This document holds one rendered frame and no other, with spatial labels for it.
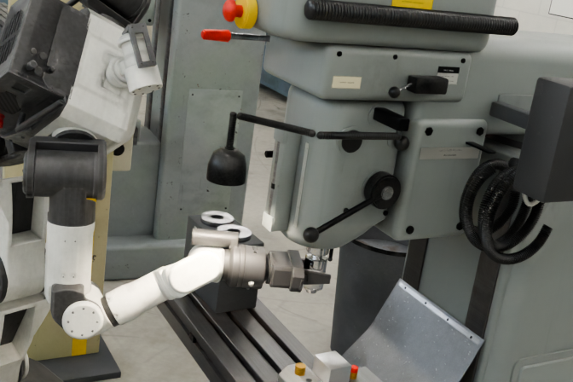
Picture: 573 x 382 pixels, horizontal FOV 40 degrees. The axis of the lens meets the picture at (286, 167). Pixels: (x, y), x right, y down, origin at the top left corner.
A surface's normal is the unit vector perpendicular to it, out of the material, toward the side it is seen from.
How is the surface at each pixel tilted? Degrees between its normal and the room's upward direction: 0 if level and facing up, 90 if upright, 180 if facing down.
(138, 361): 0
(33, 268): 81
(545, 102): 90
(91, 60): 58
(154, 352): 0
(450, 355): 63
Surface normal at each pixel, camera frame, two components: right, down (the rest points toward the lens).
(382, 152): 0.47, 0.32
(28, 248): 0.72, 0.37
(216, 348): 0.14, -0.95
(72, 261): 0.24, 0.22
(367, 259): -0.50, 0.25
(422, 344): -0.72, -0.41
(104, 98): 0.69, -0.25
